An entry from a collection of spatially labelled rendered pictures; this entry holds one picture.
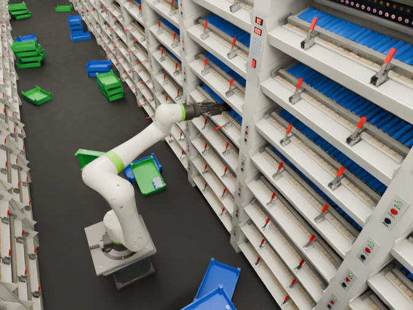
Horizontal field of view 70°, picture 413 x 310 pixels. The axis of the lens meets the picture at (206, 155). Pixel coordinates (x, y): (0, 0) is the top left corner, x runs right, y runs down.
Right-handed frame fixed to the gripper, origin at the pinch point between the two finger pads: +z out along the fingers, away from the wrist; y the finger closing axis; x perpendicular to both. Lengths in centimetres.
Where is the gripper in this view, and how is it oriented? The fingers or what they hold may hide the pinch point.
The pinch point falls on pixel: (224, 107)
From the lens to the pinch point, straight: 168.6
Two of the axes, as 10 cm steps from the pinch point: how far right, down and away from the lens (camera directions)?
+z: 8.8, -1.8, 4.4
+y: -4.6, -5.9, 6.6
